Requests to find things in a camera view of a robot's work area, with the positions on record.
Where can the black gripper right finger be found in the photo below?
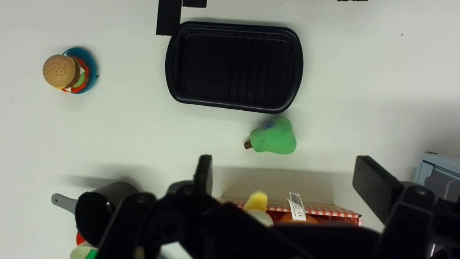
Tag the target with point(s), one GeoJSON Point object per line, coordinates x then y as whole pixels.
{"type": "Point", "coordinates": [379, 187]}

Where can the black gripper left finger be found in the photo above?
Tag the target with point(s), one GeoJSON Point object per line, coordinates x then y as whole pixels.
{"type": "Point", "coordinates": [203, 174]}

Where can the yellow banana plush toy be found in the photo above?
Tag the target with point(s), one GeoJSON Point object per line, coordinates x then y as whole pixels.
{"type": "Point", "coordinates": [258, 201]}

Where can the light blue toaster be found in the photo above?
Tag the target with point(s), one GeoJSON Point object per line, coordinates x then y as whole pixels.
{"type": "Point", "coordinates": [440, 173]}

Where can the green pear plush toy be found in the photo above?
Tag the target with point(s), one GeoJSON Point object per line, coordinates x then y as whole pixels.
{"type": "Point", "coordinates": [275, 138]}

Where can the green and yellow toy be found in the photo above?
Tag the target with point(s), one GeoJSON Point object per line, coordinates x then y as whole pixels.
{"type": "Point", "coordinates": [84, 252]}

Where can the toy burger on plate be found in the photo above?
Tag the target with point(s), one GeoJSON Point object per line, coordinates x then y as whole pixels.
{"type": "Point", "coordinates": [93, 72]}

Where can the red checkered cardboard basket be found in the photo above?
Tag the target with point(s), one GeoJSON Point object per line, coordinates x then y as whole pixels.
{"type": "Point", "coordinates": [331, 212]}

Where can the black ridged grill tray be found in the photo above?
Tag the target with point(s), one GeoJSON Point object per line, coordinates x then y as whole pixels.
{"type": "Point", "coordinates": [235, 66]}

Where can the black tape strip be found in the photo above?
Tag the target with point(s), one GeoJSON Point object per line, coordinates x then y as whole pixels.
{"type": "Point", "coordinates": [196, 1]}
{"type": "Point", "coordinates": [167, 19]}

